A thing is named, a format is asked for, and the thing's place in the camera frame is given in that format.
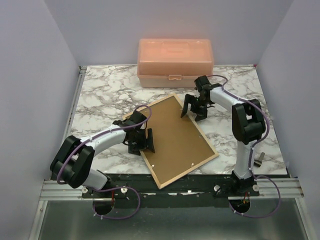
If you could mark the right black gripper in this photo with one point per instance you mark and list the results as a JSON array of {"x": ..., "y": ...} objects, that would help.
[{"x": 200, "y": 115}]

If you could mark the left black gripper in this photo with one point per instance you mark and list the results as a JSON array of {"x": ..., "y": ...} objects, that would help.
[{"x": 147, "y": 142}]

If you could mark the orange translucent plastic box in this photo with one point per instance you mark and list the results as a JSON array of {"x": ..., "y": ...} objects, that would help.
[{"x": 173, "y": 63}]

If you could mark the light wooden picture frame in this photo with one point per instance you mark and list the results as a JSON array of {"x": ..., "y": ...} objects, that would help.
[{"x": 190, "y": 170}]

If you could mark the brown frame backing board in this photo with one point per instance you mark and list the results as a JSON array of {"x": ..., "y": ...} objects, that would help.
[{"x": 175, "y": 140}]

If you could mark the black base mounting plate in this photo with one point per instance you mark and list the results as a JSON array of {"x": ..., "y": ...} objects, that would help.
[{"x": 128, "y": 191}]

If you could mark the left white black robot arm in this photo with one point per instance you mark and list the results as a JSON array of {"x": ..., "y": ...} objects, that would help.
[{"x": 72, "y": 164}]

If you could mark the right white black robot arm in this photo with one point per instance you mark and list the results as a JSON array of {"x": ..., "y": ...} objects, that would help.
[{"x": 248, "y": 121}]

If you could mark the aluminium rail frame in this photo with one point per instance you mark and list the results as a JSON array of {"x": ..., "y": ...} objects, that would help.
[{"x": 160, "y": 163}]

